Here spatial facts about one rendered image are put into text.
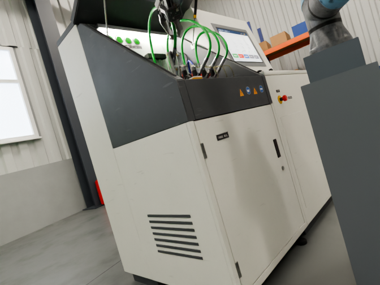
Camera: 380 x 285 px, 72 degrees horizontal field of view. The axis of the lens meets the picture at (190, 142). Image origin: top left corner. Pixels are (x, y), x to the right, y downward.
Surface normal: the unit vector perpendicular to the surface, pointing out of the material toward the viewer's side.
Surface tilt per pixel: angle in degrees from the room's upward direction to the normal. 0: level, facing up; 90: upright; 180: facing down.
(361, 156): 90
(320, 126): 90
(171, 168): 90
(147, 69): 90
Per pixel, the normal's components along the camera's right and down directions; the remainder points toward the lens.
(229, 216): 0.69, -0.19
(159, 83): -0.67, 0.21
